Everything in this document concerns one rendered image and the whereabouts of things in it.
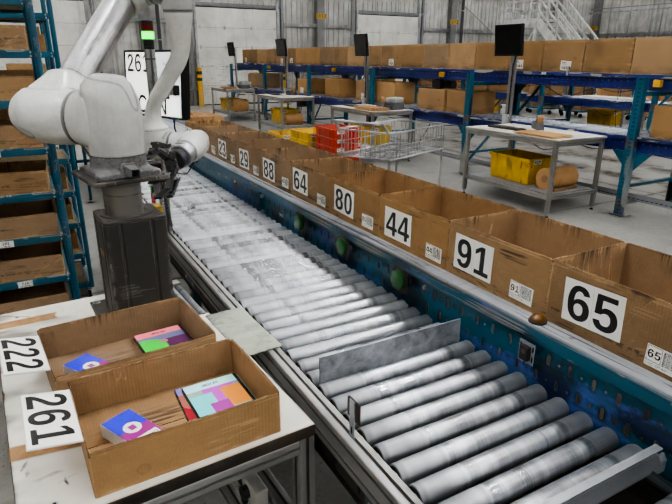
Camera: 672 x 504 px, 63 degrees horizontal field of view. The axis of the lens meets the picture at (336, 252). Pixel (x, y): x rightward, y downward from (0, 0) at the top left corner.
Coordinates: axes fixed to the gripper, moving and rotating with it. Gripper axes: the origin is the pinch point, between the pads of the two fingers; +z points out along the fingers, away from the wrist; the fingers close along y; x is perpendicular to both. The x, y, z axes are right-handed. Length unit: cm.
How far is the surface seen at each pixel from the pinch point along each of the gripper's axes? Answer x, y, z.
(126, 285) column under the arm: 1.1, -21.3, 32.6
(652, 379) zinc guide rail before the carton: 136, -30, 60
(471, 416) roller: 99, -40, 62
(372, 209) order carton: 67, -29, -30
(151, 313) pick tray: 10.4, -27.3, 38.4
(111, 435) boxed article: 27, -24, 86
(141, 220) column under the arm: 7.9, -3.7, 25.2
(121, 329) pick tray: 4, -28, 45
